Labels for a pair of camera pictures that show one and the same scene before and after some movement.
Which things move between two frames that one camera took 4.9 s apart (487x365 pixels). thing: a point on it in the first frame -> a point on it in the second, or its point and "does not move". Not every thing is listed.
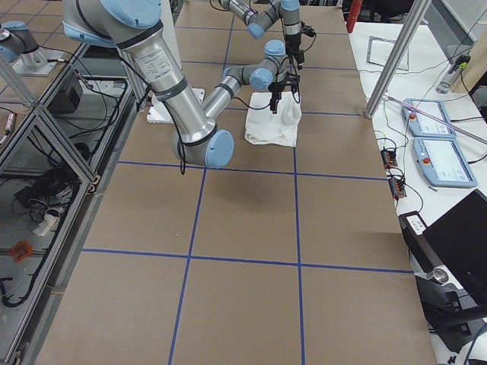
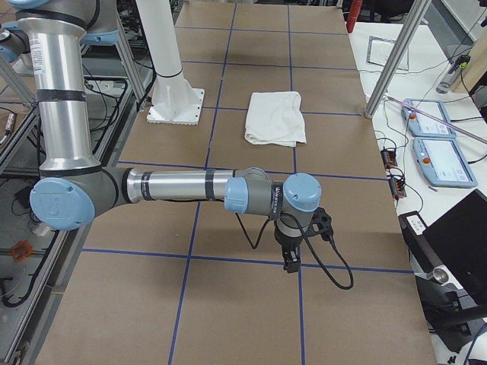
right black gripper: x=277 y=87 -> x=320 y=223
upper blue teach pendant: x=422 y=126 does not move
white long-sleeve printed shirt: x=263 y=127 does not move
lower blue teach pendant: x=442 y=163 does not move
